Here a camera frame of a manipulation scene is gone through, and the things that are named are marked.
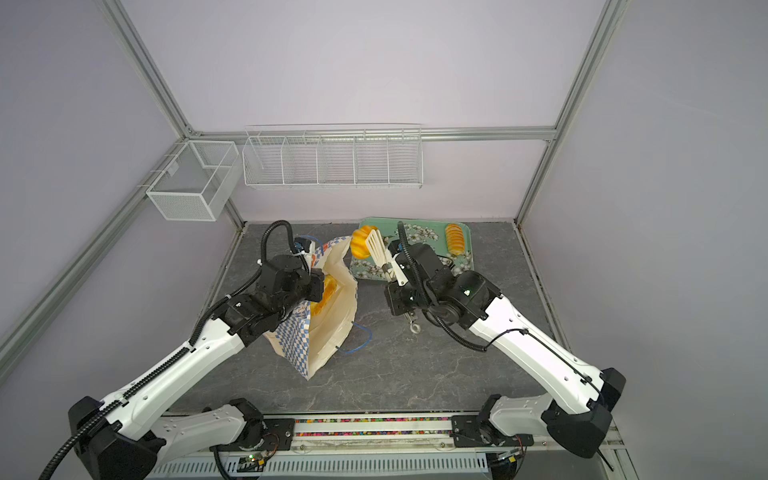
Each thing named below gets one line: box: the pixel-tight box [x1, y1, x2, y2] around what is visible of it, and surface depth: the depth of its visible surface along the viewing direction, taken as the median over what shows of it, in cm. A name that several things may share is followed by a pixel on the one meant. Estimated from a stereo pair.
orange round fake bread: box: [350, 225, 378, 260], surface depth 73 cm
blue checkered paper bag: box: [264, 236, 358, 381], surface depth 76 cm
